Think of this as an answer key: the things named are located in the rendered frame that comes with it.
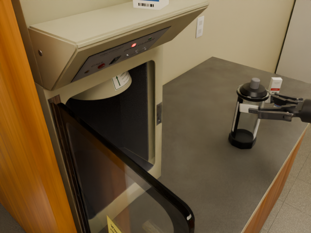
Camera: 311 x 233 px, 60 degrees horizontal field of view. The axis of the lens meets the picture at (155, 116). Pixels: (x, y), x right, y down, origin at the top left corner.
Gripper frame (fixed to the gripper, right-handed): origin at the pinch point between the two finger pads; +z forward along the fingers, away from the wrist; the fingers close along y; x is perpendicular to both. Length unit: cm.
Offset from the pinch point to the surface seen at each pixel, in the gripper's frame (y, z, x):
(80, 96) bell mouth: 56, 15, -24
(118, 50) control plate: 57, -1, -35
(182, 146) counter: 17.4, 20.3, 14.1
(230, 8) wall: -94, 52, -20
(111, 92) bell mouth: 51, 11, -23
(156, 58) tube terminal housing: 36.9, 8.5, -27.1
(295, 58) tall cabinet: -245, 49, 61
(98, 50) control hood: 62, -3, -36
